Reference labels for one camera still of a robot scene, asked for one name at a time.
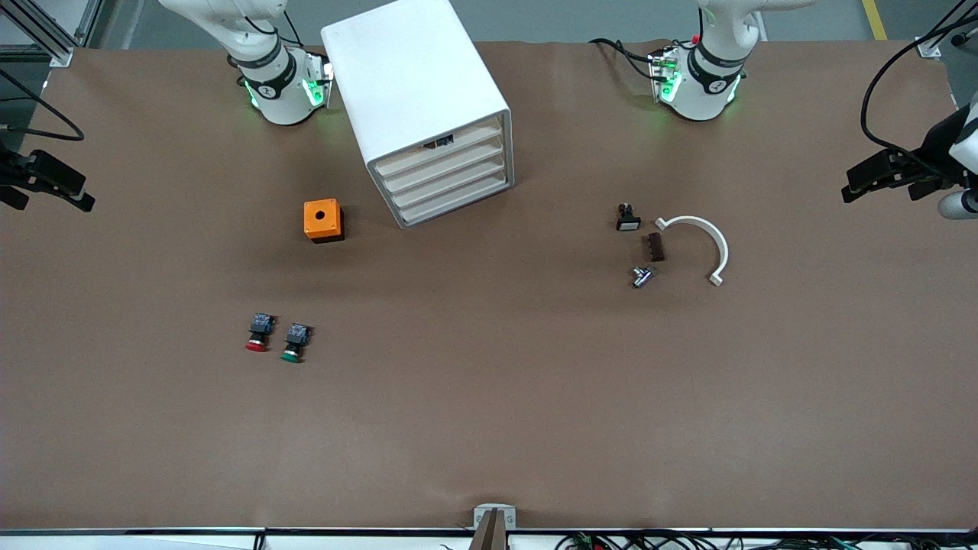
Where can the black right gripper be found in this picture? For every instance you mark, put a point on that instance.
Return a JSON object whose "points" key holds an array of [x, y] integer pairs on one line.
{"points": [[9, 171]]}

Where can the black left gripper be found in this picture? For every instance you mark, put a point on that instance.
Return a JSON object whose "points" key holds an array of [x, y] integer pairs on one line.
{"points": [[931, 148]]}

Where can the red push button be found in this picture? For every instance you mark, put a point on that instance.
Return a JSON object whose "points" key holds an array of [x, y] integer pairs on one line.
{"points": [[260, 327]]}

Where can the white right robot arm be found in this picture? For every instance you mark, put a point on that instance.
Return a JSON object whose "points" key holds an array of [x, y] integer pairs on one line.
{"points": [[275, 99]]}

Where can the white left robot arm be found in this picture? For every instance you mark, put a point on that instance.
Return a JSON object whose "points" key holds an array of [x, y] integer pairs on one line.
{"points": [[699, 95]]}

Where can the green push button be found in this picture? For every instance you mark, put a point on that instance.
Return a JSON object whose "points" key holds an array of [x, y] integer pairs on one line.
{"points": [[296, 334]]}

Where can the white curved plastic arc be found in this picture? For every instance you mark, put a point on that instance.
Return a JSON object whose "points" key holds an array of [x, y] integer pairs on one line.
{"points": [[720, 243]]}

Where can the brown terminal block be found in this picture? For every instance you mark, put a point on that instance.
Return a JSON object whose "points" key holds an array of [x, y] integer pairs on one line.
{"points": [[655, 248]]}

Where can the small silver metal connector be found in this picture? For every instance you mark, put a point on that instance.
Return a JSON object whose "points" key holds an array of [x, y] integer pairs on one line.
{"points": [[642, 277]]}

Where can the aluminium frame profile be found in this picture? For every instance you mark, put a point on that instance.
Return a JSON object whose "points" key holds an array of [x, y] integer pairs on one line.
{"points": [[57, 53], [928, 47]]}

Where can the black switch white face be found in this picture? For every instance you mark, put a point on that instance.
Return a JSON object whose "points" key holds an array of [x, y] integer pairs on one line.
{"points": [[628, 223]]}

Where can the orange button enclosure box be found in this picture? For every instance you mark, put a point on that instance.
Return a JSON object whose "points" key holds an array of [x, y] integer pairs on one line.
{"points": [[330, 223]]}

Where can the grey metal bracket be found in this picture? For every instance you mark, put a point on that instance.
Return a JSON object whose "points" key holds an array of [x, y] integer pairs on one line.
{"points": [[480, 516]]}

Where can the brown camera post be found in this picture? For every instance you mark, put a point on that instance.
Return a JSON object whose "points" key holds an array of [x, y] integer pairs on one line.
{"points": [[489, 535]]}

